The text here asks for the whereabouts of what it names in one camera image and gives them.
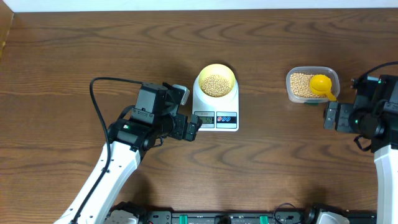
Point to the pale yellow bowl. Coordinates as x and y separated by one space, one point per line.
217 69

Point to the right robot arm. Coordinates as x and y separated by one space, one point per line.
373 118

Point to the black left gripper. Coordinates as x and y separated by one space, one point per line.
191 128

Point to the soybeans in yellow bowl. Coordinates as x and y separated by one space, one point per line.
216 86

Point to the white digital kitchen scale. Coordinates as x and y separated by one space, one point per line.
217 114

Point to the yellow measuring scoop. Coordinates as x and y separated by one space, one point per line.
321 85

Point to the clear plastic container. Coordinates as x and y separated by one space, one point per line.
313 70

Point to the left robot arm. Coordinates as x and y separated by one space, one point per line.
154 117

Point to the pile of soybeans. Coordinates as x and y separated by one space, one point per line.
300 85

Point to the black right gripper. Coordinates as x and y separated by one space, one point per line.
344 110

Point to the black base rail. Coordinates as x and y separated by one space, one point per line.
127 212

